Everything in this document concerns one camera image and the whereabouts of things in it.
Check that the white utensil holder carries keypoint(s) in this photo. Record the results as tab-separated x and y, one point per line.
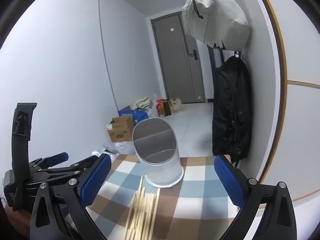
162	170

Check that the grey entrance door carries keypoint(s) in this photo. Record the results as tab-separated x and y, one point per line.
175	67

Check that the clear plastic bag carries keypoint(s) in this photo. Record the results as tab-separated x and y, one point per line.
153	112

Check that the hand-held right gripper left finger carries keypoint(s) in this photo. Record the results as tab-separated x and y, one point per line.
96	180

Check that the light grey shoulder bag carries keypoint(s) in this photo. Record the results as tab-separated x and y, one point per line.
217	17

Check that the brown cardboard box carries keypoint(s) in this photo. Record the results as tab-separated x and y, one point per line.
122	130

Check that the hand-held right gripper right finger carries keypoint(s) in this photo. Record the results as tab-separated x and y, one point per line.
228	182

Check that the beige cloth heap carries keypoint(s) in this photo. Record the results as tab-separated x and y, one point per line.
143	102

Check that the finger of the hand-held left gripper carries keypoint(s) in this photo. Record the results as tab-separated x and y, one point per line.
60	157
70	171

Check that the checked tablecloth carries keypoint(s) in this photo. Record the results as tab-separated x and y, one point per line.
195	205

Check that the pile of wooden chopsticks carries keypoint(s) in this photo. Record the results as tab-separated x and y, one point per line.
141	215

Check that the large grey mailer bag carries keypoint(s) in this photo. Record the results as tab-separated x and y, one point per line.
125	148

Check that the black backpack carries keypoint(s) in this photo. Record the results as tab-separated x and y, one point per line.
230	110

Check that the blue cardboard box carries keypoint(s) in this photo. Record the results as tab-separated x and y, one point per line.
140	116

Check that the red snack bag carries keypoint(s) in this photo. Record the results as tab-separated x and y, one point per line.
160	107

